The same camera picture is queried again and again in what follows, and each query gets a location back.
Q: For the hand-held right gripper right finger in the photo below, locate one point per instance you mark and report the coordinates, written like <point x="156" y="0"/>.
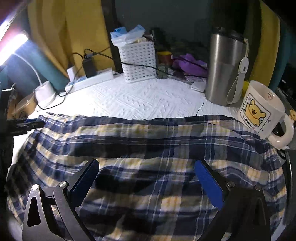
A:
<point x="208" y="183"/>

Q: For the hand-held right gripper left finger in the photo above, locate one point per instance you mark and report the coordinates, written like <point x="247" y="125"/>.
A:
<point x="83" y="185"/>

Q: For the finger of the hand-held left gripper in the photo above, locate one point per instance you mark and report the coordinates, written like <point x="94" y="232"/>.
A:
<point x="25" y="126"/>

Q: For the plaid pants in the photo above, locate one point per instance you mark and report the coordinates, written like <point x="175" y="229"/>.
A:
<point x="150" y="143"/>

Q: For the brown lidded container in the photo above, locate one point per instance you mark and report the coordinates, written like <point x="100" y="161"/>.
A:
<point x="26" y="106"/>

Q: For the teal curtain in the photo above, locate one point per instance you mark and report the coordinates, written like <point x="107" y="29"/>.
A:
<point x="284" y="58"/>
<point x="46" y="64"/>

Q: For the white charger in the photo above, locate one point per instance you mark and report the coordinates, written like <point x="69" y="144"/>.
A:
<point x="71" y="74"/>

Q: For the white power strip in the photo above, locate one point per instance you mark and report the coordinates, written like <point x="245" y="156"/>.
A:
<point x="92" y="80"/>

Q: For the white cartoon bear mug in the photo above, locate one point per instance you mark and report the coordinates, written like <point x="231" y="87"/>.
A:
<point x="256" y="111"/>

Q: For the black charger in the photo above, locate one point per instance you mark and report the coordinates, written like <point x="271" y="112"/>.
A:
<point x="89" y="67"/>

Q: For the small paper booklet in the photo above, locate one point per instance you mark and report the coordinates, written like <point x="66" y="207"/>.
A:
<point x="197" y="85"/>

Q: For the yellow curtain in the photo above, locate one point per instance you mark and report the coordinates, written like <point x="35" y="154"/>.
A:
<point x="69" y="27"/>
<point x="266" y="46"/>

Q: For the stainless steel tumbler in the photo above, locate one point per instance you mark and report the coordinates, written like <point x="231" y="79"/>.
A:
<point x="219" y="69"/>

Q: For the purple cloth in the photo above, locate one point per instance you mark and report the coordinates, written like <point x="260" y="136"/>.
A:
<point x="189" y="64"/>

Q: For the white plastic basket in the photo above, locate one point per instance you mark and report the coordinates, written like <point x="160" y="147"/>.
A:
<point x="138" y="62"/>

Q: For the small red yellow container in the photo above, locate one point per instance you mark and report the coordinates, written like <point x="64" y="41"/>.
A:
<point x="164" y="58"/>

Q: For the blue plastic packet bundle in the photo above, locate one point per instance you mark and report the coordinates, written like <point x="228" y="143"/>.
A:
<point x="124" y="34"/>

